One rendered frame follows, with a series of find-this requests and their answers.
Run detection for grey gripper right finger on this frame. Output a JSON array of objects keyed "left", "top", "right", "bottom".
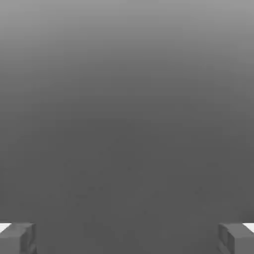
[{"left": 217, "top": 222, "right": 254, "bottom": 254}]

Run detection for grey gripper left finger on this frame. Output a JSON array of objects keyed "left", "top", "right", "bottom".
[{"left": 0, "top": 222, "right": 38, "bottom": 254}]

